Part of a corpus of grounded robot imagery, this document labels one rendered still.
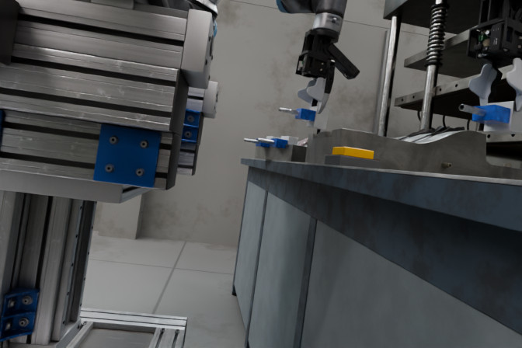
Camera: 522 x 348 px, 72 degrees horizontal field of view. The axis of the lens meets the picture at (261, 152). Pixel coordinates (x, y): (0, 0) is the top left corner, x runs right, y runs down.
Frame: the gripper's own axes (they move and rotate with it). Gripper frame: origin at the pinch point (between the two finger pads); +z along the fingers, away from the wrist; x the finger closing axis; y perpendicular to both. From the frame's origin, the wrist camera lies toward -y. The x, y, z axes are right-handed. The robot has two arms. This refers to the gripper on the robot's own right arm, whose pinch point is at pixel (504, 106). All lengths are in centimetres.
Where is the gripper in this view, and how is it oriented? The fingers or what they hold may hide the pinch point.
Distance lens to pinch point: 81.1
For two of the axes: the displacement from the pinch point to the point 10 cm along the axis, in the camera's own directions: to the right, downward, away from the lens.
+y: -9.1, -1.4, -3.8
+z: -1.4, 9.9, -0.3
